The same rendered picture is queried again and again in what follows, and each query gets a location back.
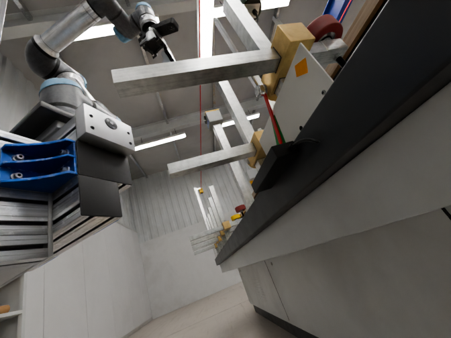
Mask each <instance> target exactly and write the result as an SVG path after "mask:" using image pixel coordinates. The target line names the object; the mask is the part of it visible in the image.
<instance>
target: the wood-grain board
mask: <svg viewBox="0 0 451 338"><path fill-rule="evenodd" d="M383 1H384V0H366V1H365V3H364V5H363V6H362V8H361V10H360V11H359V13H358V15H357V16H356V18H355V20H354V21H353V23H352V25H351V26H350V29H349V30H348V32H347V33H346V35H345V37H344V39H343V40H342V41H343V42H344V43H345V44H346V45H347V46H348V49H347V51H346V52H345V54H344V55H343V57H342V58H343V59H346V58H347V57H348V55H349V53H350V52H351V51H352V49H353V47H354V46H355V44H356V43H357V41H358V40H359V38H360V37H361V35H362V34H363V32H364V31H365V29H366V28H367V26H368V24H369V23H370V21H371V20H372V18H373V17H374V15H375V14H376V12H377V11H378V10H379V8H380V6H381V5H382V3H383ZM340 67H341V66H340V65H339V64H338V63H333V64H328V66H327V67H326V69H325V71H326V72H327V73H328V74H329V76H330V77H331V78H332V79H333V78H334V77H335V75H336V73H337V72H338V71H339V69H340ZM257 194H258V193H254V191H253V193H252V196H253V198H255V197H256V195H257Z"/></svg>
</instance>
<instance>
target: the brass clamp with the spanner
mask: <svg viewBox="0 0 451 338"><path fill-rule="evenodd" d="M314 41H315V37H314V36H313V35H312V33H311V32H310V31H309V30H308V29H307V28H306V27H305V26H304V25H303V24H302V23H301V22H300V23H288V24H281V25H278V26H277V29H276V32H275V35H274V38H273V41H272V45H271V48H274V49H275V50H276V52H277V54H278V55H279V56H280V57H281V59H280V62H279V65H278V67H277V71H276V72H274V73H269V74H263V75H262V79H261V82H262V83H263V84H264V85H266V87H267V90H268V92H267V97H268V100H270V101H276V100H277V96H276V94H275V91H276V89H277V86H278V83H279V81H280V79H281V78H286V75H287V73H288V71H289V68H290V66H291V63H292V61H293V59H294V57H295V54H296V51H297V49H298V47H299V44H300V43H302V44H303V45H304V46H305V47H306V48H307V49H308V51H310V49H311V47H312V45H313V43H314Z"/></svg>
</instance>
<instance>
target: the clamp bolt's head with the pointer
mask: <svg viewBox="0 0 451 338"><path fill-rule="evenodd" d="M263 87H264V100H265V102H266V106H267V108H268V112H269V114H270V118H271V120H272V124H273V126H274V130H275V132H276V135H277V138H278V141H279V143H280V144H282V143H283V141H282V139H281V135H280V133H279V129H278V127H277V123H276V121H275V118H274V115H273V112H272V109H271V106H270V103H269V100H268V97H267V92H268V90H267V87H266V85H265V84H263ZM255 94H256V96H257V97H258V96H259V94H260V90H259V88H258V87H256V88H255Z"/></svg>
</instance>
